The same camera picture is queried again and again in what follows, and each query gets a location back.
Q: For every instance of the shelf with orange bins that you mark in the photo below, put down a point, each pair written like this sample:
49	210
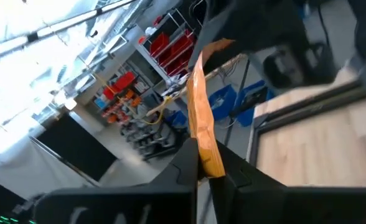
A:
124	81

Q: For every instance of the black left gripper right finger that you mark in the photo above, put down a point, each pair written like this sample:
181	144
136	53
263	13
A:
264	205

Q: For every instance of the long wooden workbench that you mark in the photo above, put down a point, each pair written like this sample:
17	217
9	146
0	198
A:
220	71

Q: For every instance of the black partition panel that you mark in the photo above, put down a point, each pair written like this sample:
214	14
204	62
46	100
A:
74	146

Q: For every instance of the blue plastic bin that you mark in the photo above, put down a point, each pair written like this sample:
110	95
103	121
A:
222	102
176	119
246	116

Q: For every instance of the black aluminium rig frame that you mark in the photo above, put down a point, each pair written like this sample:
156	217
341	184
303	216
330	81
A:
310	104

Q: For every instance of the grey equipment rack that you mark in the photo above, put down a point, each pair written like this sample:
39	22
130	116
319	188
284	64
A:
148	137

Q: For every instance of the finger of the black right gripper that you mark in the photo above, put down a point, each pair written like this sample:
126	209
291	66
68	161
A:
251	21

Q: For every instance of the red peach tea packet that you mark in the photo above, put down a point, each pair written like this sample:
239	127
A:
201	130

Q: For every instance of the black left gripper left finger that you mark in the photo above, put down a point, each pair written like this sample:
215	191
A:
158	205

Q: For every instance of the shelf with red bins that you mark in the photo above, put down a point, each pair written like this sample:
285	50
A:
159	43

